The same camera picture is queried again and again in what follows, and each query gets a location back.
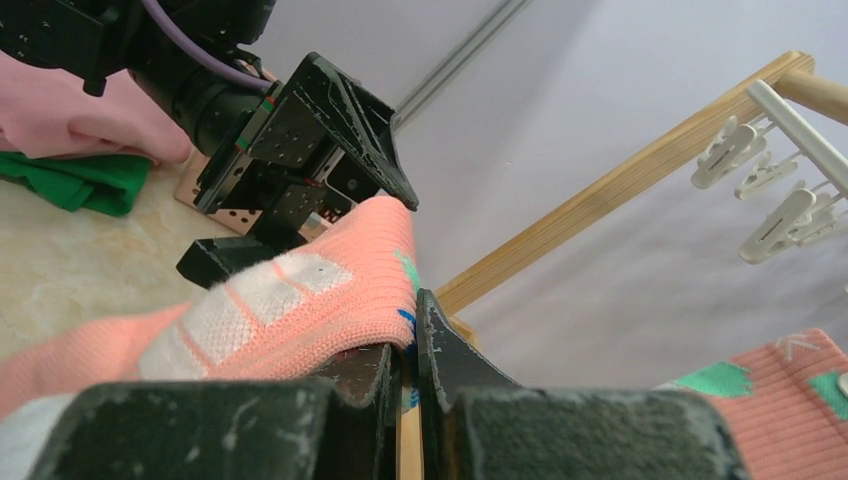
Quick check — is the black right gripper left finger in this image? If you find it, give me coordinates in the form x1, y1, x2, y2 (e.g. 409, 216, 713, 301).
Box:
31, 344, 401, 479

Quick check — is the wooden hanger stand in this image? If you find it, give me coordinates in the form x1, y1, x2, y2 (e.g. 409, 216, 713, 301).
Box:
399, 51, 847, 479

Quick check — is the white clip drying hanger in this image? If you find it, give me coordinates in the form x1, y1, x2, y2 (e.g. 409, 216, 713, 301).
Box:
746, 80, 847, 197

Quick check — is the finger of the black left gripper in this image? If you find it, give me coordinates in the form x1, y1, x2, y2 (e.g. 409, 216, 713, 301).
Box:
279, 52, 419, 212
176, 218, 311, 289

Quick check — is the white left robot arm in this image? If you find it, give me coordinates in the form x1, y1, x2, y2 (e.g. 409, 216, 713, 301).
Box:
1, 1, 419, 288

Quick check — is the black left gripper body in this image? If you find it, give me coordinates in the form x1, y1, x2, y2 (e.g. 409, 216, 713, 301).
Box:
193, 100, 327, 232

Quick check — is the green folded cloth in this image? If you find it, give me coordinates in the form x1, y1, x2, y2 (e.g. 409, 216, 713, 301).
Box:
1, 152, 152, 217

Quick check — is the pink sock with green pattern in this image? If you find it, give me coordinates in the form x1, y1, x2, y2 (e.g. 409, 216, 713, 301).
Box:
664, 328, 847, 479

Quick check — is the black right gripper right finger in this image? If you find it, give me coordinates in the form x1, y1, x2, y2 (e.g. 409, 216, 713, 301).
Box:
416, 289, 748, 479

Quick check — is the pink folded cloth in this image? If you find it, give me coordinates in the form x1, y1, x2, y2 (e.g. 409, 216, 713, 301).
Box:
1, 54, 192, 163

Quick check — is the white hanger clip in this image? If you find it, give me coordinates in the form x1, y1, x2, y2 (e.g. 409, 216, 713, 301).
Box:
738, 189, 817, 265
691, 116, 767, 189
734, 150, 801, 200

